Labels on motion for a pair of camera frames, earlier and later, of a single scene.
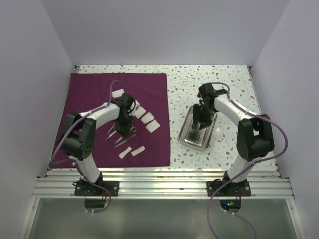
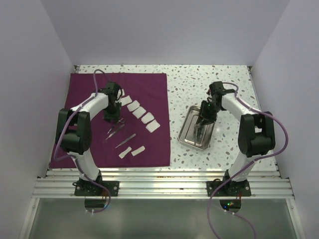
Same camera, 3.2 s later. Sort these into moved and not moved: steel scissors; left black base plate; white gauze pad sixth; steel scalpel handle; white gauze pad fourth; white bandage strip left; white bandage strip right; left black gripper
Moved: steel scissors; steel scalpel handle; left black gripper
Not moved: white gauze pad fourth; white bandage strip left; white gauze pad sixth; left black base plate; white bandage strip right
